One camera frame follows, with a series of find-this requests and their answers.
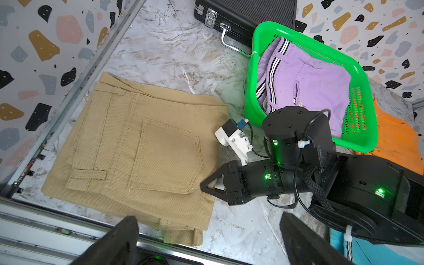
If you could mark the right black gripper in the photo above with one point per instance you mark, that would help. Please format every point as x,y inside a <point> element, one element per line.
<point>237,184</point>

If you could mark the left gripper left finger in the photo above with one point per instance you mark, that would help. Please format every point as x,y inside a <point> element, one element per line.
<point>116,247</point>

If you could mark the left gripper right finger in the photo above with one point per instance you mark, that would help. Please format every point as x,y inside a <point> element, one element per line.
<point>304,246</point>

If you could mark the teal pants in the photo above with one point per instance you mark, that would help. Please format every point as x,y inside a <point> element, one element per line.
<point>362,252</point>

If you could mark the beige pants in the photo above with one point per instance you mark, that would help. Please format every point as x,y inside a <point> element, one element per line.
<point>142,150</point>

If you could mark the purple pants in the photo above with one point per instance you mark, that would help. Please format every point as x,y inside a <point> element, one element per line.
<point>288,76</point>

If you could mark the green plastic basket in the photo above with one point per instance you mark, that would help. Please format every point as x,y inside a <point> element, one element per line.
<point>360,128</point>

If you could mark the orange pants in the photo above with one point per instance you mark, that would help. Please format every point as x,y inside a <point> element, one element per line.
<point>397,141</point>

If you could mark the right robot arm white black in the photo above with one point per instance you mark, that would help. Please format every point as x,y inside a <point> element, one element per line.
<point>370,197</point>

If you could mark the black hard case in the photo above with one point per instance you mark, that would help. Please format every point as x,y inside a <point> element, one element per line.
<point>239,19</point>

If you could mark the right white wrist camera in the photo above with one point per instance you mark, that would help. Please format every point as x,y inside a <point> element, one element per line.
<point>231,134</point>

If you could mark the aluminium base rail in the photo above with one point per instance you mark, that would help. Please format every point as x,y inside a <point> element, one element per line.
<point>69,230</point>

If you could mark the left aluminium corner post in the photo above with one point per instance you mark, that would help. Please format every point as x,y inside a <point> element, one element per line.
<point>50,51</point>

